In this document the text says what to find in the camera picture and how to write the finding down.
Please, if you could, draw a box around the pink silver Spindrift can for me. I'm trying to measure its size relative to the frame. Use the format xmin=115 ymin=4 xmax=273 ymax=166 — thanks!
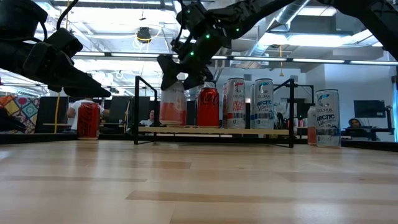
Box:
xmin=307 ymin=105 xmax=318 ymax=146
xmin=159 ymin=80 xmax=188 ymax=126

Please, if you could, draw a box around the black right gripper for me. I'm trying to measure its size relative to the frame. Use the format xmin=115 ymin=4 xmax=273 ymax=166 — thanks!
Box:
xmin=157 ymin=1 xmax=233 ymax=91

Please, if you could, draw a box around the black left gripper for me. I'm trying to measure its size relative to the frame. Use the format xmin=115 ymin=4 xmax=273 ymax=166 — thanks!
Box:
xmin=23 ymin=42 xmax=112 ymax=98

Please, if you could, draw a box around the person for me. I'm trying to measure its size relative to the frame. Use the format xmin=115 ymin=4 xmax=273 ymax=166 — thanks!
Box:
xmin=345 ymin=117 xmax=364 ymax=130
xmin=141 ymin=109 xmax=156 ymax=127
xmin=67 ymin=98 xmax=110 ymax=131

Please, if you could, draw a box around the wooden shelf board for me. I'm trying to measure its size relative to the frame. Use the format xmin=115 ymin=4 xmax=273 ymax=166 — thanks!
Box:
xmin=137 ymin=125 xmax=290 ymax=137

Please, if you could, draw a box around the yellow extension cable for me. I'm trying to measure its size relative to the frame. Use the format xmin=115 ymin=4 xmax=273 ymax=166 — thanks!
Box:
xmin=53 ymin=0 xmax=70 ymax=134

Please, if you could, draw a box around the white Celsius Arctic Vibe can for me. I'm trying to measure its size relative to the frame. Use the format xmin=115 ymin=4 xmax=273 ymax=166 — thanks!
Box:
xmin=254 ymin=78 xmax=275 ymax=130
xmin=315 ymin=89 xmax=342 ymax=149

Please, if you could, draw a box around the white Celsius Peach Vibe can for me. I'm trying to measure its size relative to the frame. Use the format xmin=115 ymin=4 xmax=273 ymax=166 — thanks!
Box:
xmin=226 ymin=77 xmax=246 ymax=129

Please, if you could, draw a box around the black desk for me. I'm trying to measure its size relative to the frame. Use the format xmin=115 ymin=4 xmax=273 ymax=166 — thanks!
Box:
xmin=340 ymin=126 xmax=396 ymax=142

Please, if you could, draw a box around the red Coca-Cola can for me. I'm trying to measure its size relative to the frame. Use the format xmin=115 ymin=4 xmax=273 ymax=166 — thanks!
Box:
xmin=76 ymin=101 xmax=102 ymax=141
xmin=197 ymin=86 xmax=220 ymax=128

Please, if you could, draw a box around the black metal shelf frame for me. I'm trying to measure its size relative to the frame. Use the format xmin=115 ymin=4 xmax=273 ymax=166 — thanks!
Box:
xmin=133 ymin=75 xmax=159 ymax=146
xmin=244 ymin=77 xmax=295 ymax=149

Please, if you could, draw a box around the colourful patchwork quilt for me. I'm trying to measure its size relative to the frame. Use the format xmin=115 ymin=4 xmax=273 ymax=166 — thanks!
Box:
xmin=0 ymin=94 xmax=40 ymax=134

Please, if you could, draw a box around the long ceiling light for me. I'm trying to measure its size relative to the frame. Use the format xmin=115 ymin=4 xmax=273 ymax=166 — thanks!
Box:
xmin=74 ymin=52 xmax=161 ymax=59
xmin=233 ymin=55 xmax=398 ymax=66

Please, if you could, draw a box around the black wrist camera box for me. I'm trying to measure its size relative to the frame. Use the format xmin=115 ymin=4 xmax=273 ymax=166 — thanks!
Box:
xmin=44 ymin=27 xmax=84 ymax=58

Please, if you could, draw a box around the black computer monitor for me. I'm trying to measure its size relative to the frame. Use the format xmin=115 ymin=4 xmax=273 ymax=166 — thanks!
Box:
xmin=353 ymin=100 xmax=387 ymax=119

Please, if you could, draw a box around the black office partition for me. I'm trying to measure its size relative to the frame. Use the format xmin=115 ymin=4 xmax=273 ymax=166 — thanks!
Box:
xmin=34 ymin=95 xmax=162 ymax=134

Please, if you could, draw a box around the black ceiling camera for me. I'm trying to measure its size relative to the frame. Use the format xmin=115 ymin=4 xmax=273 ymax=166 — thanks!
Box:
xmin=136 ymin=26 xmax=152 ymax=44

